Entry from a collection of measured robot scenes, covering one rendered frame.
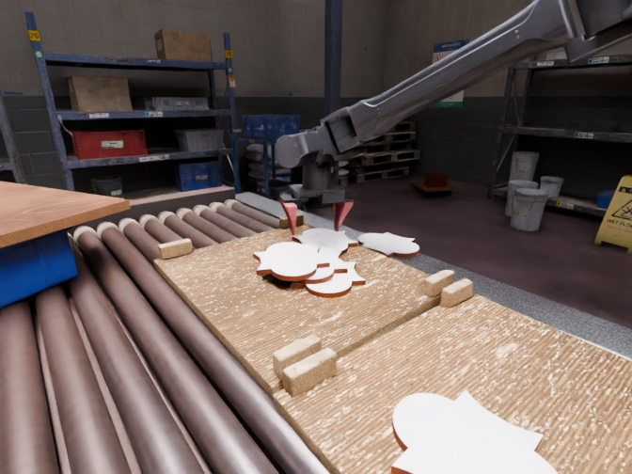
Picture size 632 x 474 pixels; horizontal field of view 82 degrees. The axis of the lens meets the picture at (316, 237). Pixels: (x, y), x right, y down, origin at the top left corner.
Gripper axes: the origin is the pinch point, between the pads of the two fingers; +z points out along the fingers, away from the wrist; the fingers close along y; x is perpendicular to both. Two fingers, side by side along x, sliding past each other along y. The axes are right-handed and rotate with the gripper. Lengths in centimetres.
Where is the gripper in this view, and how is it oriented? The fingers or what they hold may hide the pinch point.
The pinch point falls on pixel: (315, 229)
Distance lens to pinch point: 77.1
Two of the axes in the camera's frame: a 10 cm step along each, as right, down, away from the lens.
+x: -3.1, -3.5, 8.8
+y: 9.5, -0.9, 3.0
